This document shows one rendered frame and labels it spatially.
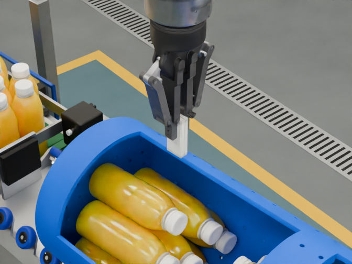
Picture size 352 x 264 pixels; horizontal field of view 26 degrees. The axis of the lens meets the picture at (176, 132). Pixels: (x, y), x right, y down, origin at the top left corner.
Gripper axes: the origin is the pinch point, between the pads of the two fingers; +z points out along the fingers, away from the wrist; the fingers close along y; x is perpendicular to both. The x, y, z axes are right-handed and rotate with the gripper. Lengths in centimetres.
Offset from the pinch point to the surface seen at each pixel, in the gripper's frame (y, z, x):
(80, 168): -7.1, 11.5, 15.0
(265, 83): 178, 135, 112
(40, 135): 11, 36, 53
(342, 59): 221, 134, 98
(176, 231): -1.2, 19.0, -1.1
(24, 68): 15, 25, 62
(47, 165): 8, 40, 48
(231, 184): 6.7, 10.9, -5.5
